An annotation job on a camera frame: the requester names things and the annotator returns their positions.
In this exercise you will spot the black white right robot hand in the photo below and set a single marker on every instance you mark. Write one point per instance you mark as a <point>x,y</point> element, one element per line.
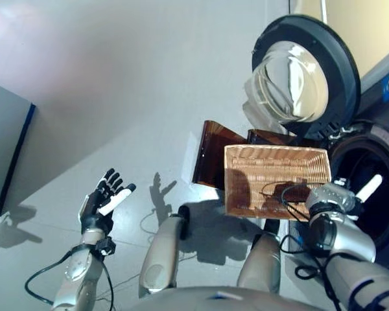
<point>350,194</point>

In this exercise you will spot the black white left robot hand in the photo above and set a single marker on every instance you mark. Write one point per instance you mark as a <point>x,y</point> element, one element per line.
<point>95,207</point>

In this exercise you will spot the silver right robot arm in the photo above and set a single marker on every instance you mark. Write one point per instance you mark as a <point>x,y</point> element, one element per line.
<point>343,233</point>

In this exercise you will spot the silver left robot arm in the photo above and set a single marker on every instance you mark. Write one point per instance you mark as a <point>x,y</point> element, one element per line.
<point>77,272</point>

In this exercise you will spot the grey front-load washing machine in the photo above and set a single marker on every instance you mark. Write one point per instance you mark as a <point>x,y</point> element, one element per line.
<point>376,155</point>

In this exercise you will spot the round glass washing machine door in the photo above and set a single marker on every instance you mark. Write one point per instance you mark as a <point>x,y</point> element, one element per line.
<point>298,77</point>

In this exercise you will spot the rectangular wicker laundry basket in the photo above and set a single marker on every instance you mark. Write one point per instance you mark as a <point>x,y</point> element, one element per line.
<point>278,168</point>

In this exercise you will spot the grey left robot leg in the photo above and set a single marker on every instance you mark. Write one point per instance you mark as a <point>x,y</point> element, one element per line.
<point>163,249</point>

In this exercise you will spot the grey robot leg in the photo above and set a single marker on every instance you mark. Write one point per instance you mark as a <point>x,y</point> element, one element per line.
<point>262,259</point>
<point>163,249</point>

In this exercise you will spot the grey cabinet with black edge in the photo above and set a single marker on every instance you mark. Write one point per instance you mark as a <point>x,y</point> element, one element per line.
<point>6,145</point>

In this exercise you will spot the grey right robot leg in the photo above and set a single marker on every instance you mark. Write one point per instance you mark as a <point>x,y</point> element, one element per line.
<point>262,259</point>

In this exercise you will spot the brown transparent acrylic stool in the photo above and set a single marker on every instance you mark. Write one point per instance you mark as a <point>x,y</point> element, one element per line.
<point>210,152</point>

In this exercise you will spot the grey robot torso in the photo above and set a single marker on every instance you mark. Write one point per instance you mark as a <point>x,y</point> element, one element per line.
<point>220,299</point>

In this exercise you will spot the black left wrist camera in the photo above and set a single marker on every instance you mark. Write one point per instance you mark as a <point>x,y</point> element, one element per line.
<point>106,247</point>

